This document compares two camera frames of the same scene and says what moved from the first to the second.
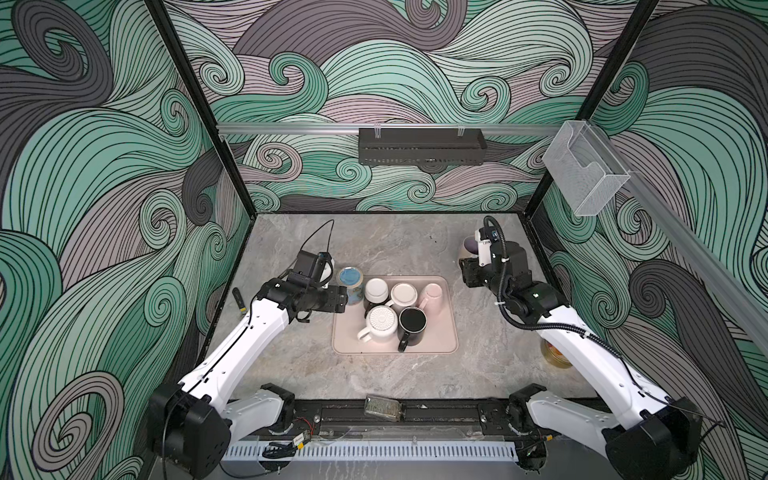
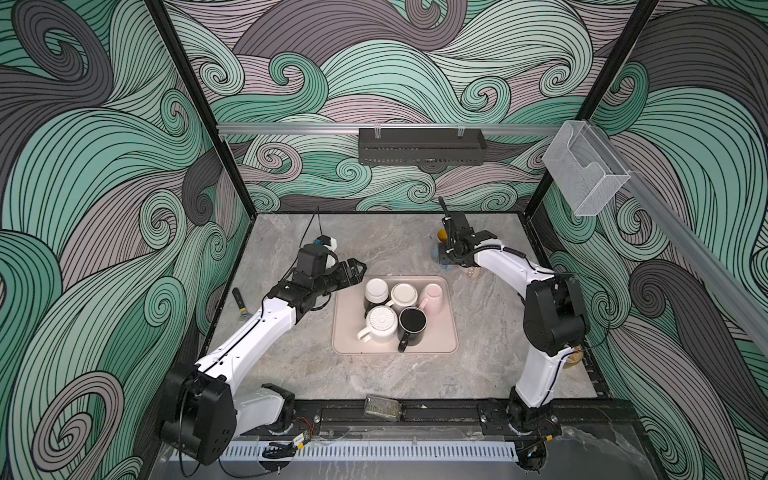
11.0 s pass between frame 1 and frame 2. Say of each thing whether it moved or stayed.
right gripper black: moved
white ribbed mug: stayed
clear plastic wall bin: stayed
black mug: stayed
